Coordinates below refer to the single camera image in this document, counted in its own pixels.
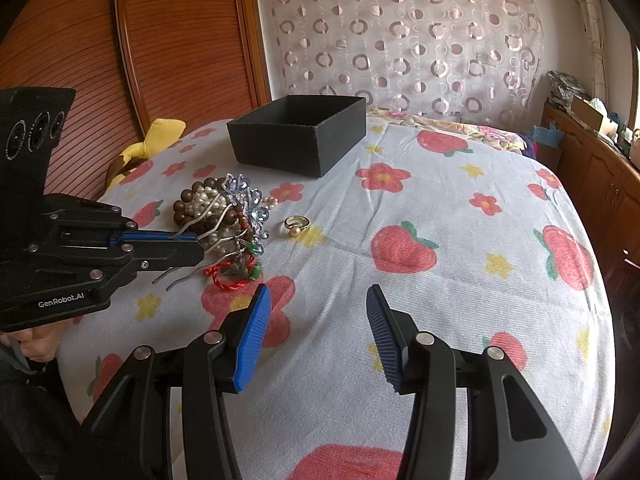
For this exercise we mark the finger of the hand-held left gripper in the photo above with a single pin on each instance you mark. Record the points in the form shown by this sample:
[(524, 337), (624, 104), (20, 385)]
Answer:
[(170, 256), (160, 238)]

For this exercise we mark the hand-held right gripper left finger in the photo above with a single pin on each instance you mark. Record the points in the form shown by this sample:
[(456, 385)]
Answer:
[(252, 340)]

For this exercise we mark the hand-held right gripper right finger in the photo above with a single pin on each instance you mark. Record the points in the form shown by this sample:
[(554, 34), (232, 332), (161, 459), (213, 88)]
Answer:
[(385, 340)]

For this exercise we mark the silver hairpin with blue crystals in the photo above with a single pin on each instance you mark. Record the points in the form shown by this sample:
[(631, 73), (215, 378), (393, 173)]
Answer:
[(247, 200)]

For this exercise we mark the person's left forearm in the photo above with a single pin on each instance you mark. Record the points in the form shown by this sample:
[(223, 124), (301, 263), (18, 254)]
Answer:
[(25, 410)]

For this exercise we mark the person's left hand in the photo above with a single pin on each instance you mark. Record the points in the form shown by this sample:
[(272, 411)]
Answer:
[(40, 345)]

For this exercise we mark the yellow plush toy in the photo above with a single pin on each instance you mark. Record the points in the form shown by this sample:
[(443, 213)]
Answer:
[(160, 135)]

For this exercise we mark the white floral strawberry bedsheet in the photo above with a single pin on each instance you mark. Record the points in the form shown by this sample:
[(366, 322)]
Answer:
[(450, 240)]

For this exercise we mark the black cardboard box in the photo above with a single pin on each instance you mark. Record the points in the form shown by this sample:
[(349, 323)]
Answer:
[(320, 142)]

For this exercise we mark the wooden slatted headboard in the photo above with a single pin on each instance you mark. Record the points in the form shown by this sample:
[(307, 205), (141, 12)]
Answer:
[(165, 35)]

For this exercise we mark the floral quilt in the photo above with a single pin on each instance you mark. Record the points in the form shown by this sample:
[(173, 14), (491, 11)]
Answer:
[(480, 132)]

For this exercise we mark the wooden side cabinet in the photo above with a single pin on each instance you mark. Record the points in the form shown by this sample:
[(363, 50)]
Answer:
[(595, 175)]

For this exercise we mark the brown cardboard box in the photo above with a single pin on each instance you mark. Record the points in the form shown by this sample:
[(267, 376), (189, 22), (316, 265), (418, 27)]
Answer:
[(587, 112)]

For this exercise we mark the sheer curtain with circle pattern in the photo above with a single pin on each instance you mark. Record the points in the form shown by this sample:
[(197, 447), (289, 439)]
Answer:
[(400, 35)]

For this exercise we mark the stack of magazines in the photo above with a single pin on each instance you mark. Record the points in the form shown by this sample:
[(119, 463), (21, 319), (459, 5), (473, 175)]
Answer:
[(567, 87)]

